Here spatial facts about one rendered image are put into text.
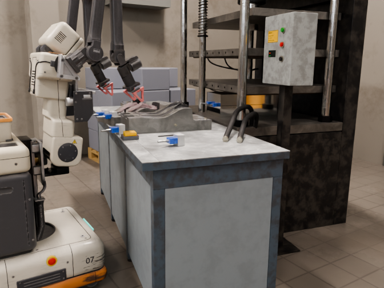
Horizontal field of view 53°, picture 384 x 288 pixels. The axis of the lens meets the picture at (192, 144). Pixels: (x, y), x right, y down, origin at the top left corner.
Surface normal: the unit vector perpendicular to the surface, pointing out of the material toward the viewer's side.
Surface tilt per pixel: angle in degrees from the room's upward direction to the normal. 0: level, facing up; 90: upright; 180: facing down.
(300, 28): 90
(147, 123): 90
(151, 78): 90
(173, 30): 90
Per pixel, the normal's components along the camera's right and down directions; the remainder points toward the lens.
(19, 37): 0.54, 0.18
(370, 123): -0.84, 0.11
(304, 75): 0.35, 0.20
